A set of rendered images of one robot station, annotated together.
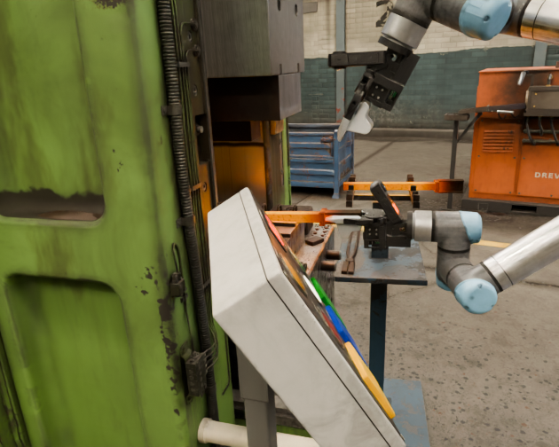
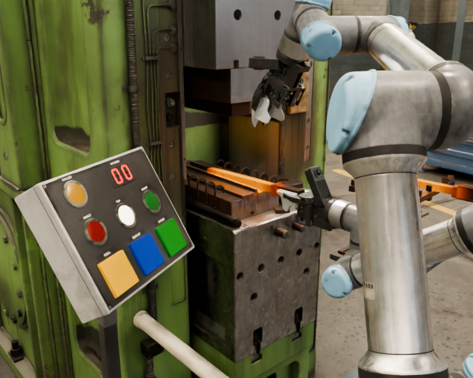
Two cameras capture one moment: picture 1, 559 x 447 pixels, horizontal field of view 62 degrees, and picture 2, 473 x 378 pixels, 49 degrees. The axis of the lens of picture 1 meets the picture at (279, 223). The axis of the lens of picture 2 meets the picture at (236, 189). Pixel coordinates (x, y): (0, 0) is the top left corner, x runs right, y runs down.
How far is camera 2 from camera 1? 0.83 m
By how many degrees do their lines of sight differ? 31
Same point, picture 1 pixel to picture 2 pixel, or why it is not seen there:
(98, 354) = not seen: hidden behind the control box
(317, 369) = (58, 244)
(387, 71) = (281, 76)
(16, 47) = (73, 40)
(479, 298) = (332, 283)
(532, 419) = not seen: outside the picture
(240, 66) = (200, 61)
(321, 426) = (63, 279)
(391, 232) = (318, 214)
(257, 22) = (210, 30)
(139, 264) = not seen: hidden behind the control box
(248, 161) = (268, 133)
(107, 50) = (91, 49)
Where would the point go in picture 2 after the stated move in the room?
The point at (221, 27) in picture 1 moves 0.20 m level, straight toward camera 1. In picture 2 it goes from (193, 31) to (149, 33)
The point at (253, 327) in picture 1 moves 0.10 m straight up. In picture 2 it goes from (29, 210) to (22, 159)
